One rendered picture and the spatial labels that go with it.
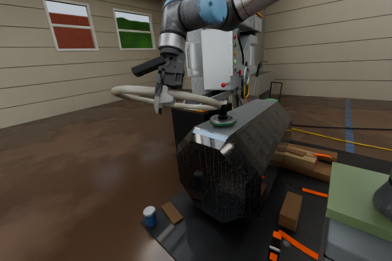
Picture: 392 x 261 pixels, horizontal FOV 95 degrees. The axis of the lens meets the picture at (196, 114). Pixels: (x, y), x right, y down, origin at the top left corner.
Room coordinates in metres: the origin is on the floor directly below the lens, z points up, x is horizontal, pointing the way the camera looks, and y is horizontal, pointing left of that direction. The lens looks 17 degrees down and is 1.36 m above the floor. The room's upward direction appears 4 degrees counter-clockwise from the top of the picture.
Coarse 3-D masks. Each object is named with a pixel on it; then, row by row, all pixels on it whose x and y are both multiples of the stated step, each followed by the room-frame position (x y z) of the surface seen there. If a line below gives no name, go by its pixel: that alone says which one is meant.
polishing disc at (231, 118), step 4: (212, 116) 1.45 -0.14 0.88; (216, 116) 1.44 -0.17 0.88; (228, 116) 1.42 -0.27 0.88; (232, 116) 1.41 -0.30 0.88; (212, 120) 1.35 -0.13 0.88; (216, 120) 1.34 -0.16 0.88; (220, 120) 1.33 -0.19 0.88; (224, 120) 1.33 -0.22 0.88; (228, 120) 1.32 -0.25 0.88; (232, 120) 1.31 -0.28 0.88
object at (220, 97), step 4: (236, 88) 1.50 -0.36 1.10; (240, 88) 1.50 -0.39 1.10; (208, 92) 1.29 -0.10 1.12; (212, 92) 1.35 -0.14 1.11; (224, 92) 1.26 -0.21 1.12; (228, 92) 1.33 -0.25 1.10; (232, 92) 1.38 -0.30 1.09; (236, 92) 1.50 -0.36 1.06; (208, 96) 1.29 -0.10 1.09; (212, 96) 1.35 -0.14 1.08; (216, 96) 1.14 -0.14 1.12; (220, 96) 1.20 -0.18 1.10; (224, 96) 1.26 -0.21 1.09; (228, 96) 1.33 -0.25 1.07; (220, 100) 1.20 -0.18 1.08; (200, 104) 0.97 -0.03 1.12; (204, 104) 0.99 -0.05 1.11; (184, 108) 1.02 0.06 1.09
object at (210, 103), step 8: (112, 88) 0.71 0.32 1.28; (120, 88) 0.64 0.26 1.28; (128, 88) 0.62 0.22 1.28; (136, 88) 0.61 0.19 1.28; (144, 88) 0.60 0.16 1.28; (152, 88) 0.60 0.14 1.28; (120, 96) 0.82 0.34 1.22; (128, 96) 0.88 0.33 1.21; (136, 96) 0.94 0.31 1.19; (176, 96) 0.59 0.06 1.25; (184, 96) 0.60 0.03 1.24; (192, 96) 0.61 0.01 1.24; (200, 96) 0.63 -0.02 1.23; (176, 104) 1.02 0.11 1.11; (184, 104) 1.02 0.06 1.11; (192, 104) 1.00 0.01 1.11; (208, 104) 0.66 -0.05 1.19; (216, 104) 0.69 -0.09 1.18
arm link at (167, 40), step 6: (162, 36) 0.63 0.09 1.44; (168, 36) 0.62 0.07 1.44; (174, 36) 0.62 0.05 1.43; (180, 36) 0.63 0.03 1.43; (162, 42) 0.62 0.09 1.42; (168, 42) 0.61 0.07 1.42; (174, 42) 0.62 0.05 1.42; (180, 42) 0.63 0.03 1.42; (162, 48) 0.64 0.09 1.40; (174, 48) 0.62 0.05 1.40; (180, 48) 0.62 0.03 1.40
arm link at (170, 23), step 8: (168, 0) 0.67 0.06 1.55; (176, 0) 0.66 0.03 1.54; (168, 8) 0.66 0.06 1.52; (176, 8) 0.63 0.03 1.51; (168, 16) 0.64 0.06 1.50; (176, 16) 0.62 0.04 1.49; (168, 24) 0.63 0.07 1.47; (176, 24) 0.63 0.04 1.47; (160, 32) 0.65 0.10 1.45; (168, 32) 0.63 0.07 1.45; (176, 32) 0.63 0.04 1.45; (184, 32) 0.65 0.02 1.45
